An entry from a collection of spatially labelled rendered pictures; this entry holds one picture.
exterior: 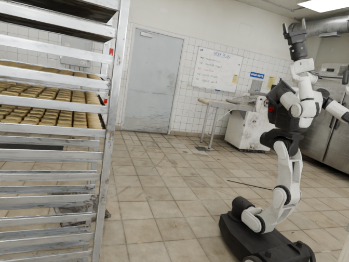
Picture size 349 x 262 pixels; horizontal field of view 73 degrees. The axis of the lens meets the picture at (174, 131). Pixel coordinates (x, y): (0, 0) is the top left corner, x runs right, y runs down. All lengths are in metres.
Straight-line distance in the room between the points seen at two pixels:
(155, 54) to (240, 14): 2.05
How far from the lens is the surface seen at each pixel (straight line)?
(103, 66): 1.32
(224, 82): 5.60
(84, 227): 1.64
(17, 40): 0.91
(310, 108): 1.50
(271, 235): 2.30
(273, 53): 6.31
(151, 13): 5.04
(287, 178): 1.90
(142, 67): 4.96
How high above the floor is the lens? 1.31
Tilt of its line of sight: 13 degrees down
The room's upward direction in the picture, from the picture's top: 10 degrees clockwise
